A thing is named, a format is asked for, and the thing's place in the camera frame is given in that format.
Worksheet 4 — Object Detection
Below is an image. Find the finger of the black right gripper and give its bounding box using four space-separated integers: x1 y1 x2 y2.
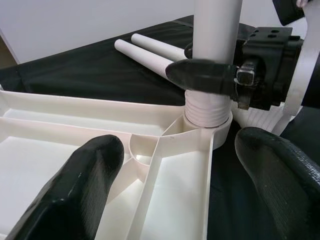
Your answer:
184 42 195 60
166 59 238 96

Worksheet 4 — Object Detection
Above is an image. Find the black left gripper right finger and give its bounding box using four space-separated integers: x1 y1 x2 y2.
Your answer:
236 126 320 240

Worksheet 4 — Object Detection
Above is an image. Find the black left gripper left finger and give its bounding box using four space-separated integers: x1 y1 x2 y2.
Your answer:
4 134 125 240

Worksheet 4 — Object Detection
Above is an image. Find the white plastic table leg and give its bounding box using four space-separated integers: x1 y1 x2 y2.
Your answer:
184 0 243 129
131 33 187 62
114 38 286 133

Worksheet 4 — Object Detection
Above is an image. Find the white plastic children table top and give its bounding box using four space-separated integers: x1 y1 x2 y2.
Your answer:
0 84 235 240

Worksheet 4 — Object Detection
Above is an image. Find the black table cloth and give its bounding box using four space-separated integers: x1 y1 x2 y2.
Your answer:
0 14 320 240

